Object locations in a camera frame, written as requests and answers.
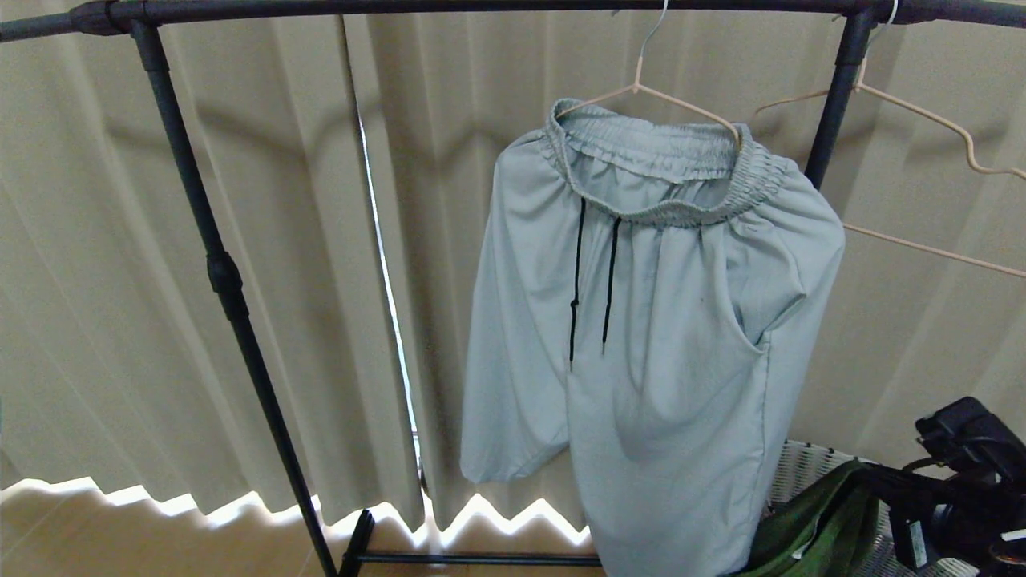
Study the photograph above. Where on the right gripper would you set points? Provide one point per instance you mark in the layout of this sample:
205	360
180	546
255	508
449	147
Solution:
970	521

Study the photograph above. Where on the green garment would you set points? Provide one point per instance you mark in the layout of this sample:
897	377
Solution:
801	529

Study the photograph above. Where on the pale grey shorts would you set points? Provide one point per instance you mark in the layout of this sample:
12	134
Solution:
665	361

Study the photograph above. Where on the pink clothes hanger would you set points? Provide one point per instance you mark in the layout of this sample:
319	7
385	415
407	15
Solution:
689	108
922	247

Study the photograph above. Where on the white laundry basket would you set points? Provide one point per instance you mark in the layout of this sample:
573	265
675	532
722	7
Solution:
801	473

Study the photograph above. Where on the black clothes rack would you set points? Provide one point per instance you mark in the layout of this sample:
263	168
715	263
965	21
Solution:
481	8

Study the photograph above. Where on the beige curtain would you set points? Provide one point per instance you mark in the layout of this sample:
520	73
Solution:
120	280

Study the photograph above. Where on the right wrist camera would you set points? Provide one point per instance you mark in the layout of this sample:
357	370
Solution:
962	433

